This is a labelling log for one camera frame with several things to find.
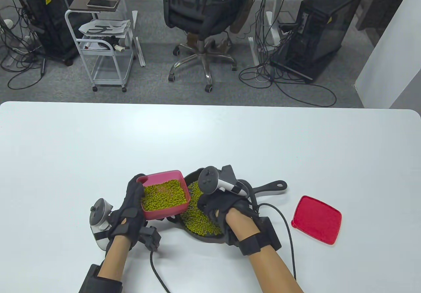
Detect bundle of black floor cables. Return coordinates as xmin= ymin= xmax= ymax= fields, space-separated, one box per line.
xmin=0 ymin=0 xmax=46 ymax=89
xmin=238 ymin=37 xmax=337 ymax=108

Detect dark brown cabinet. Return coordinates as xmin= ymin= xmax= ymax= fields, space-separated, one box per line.
xmin=357 ymin=0 xmax=408 ymax=32

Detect person's left forearm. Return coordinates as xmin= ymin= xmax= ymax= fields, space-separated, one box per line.
xmin=98 ymin=235 xmax=130 ymax=279

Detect black computer tower case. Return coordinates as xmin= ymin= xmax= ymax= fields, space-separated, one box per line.
xmin=270 ymin=0 xmax=365 ymax=84
xmin=13 ymin=0 xmax=87 ymax=66

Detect grey white handheld controller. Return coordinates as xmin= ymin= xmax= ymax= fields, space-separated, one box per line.
xmin=198 ymin=165 xmax=249 ymax=197
xmin=89 ymin=198 xmax=114 ymax=251

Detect person's right forearm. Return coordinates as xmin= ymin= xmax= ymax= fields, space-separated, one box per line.
xmin=225 ymin=208 xmax=305 ymax=293

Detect person's left hand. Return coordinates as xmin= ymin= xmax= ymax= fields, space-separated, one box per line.
xmin=108 ymin=174 xmax=147 ymax=250

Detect pile of green mung beans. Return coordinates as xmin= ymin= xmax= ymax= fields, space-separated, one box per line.
xmin=141 ymin=180 xmax=224 ymax=237

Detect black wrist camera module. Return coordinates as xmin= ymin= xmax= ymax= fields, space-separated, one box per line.
xmin=140 ymin=226 xmax=162 ymax=251
xmin=224 ymin=224 xmax=239 ymax=245

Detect black braided cable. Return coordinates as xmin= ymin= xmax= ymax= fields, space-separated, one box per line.
xmin=150 ymin=250 xmax=171 ymax=293
xmin=243 ymin=181 xmax=296 ymax=282

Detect black cast iron frying pan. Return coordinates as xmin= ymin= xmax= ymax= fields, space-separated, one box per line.
xmin=166 ymin=167 xmax=288 ymax=243

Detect white printed papers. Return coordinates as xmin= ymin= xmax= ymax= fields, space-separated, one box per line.
xmin=78 ymin=19 xmax=131 ymax=38

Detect white and red device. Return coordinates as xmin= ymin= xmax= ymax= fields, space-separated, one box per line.
xmin=82 ymin=40 xmax=113 ymax=51

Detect red plastic container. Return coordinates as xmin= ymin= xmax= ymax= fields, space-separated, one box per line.
xmin=136 ymin=170 xmax=191 ymax=221

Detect person's right hand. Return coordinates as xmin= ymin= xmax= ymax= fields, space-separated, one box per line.
xmin=197 ymin=194 xmax=260 ymax=231

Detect black mesh office chair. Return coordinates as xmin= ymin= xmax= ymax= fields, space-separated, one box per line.
xmin=160 ymin=0 xmax=255 ymax=93

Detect black smartphone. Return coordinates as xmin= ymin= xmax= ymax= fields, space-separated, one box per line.
xmin=87 ymin=0 xmax=118 ymax=10

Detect black forearm strap box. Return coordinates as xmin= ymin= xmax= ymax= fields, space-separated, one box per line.
xmin=78 ymin=263 xmax=123 ymax=293
xmin=237 ymin=217 xmax=282 ymax=256

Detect red plastic container lid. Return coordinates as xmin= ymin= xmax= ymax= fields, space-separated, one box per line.
xmin=291 ymin=195 xmax=342 ymax=245

